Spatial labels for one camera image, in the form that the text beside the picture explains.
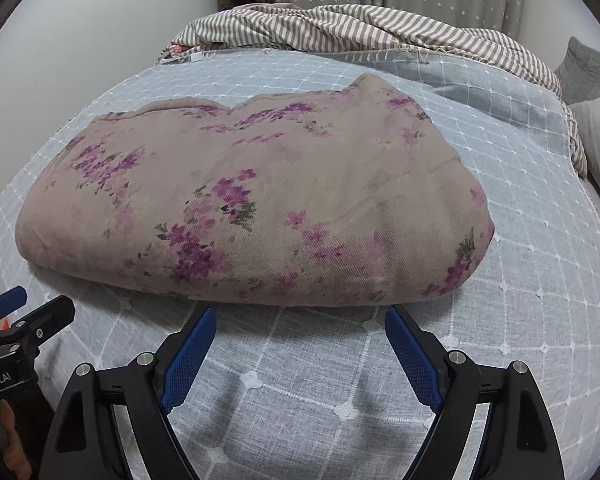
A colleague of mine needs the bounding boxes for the person's left hand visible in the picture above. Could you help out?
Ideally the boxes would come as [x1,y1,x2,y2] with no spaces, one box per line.
[0,399,35,480]

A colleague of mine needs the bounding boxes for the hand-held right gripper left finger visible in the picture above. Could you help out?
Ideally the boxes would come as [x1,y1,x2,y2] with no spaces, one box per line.
[40,305,217,480]

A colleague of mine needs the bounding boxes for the grey quilt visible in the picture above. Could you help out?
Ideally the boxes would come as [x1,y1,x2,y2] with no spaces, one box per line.
[554,36,600,107]

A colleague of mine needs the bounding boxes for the light blue grid bedspread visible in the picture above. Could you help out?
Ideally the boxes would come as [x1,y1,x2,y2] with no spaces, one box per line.
[0,47,600,480]

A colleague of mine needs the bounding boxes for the striped blanket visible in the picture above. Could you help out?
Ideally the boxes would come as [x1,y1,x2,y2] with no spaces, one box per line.
[155,2,588,178]

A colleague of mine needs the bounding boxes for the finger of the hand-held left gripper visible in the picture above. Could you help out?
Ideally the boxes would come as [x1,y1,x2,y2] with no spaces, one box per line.
[0,286,29,323]
[2,294,77,361]

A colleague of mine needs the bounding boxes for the pink floral garment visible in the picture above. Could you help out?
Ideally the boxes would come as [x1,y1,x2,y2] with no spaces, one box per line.
[15,72,496,308]

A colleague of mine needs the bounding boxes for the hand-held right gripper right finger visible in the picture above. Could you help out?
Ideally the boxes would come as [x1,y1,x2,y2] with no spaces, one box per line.
[384,304,567,480]

